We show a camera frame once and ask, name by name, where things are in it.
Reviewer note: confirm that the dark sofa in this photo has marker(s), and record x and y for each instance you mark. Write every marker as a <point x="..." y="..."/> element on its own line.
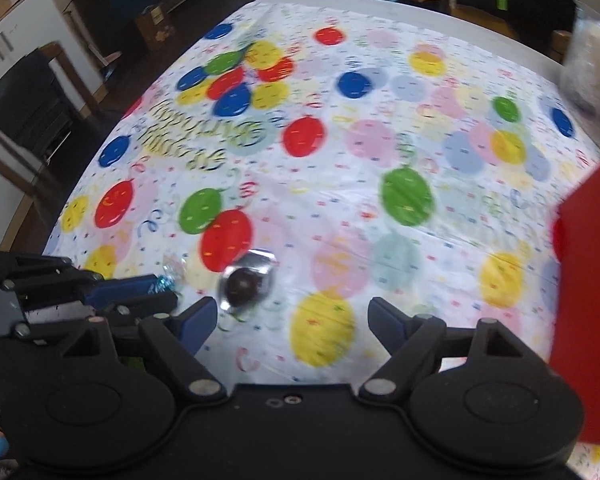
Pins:
<point x="530" y="0"/>

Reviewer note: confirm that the blue candy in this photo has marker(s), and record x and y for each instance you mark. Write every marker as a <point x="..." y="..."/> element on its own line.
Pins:
<point x="161" y="284"/>

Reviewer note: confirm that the red cardboard box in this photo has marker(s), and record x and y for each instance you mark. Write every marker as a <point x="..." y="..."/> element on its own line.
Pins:
<point x="590" y="285"/>

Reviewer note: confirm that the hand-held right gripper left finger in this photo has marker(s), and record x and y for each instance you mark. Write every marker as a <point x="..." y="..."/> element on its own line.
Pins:
<point x="197" y="322"/>

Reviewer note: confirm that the dark tall cabinet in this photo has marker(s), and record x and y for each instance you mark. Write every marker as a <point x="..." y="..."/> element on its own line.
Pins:
<point x="110" y="0"/>

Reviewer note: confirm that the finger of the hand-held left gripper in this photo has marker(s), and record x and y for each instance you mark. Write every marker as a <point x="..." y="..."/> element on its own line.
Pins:
<point x="145" y="305"/>
<point x="125" y="287"/>

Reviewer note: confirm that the black cushioned wooden chair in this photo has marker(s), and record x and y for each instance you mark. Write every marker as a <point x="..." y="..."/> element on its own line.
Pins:
<point x="25" y="100"/>

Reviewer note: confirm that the brown cardboard box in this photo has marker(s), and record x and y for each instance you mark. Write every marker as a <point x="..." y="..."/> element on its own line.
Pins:
<point x="155" y="27"/>

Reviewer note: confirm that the clear bag of puffed snacks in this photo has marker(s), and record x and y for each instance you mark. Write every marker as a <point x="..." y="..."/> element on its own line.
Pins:
<point x="595" y="60"/>

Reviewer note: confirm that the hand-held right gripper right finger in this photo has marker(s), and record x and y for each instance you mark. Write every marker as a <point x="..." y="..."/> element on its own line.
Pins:
<point x="387" y="322"/>

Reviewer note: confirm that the balloon print tablecloth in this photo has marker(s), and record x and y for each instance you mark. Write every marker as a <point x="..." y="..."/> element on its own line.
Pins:
<point x="355" y="185"/>

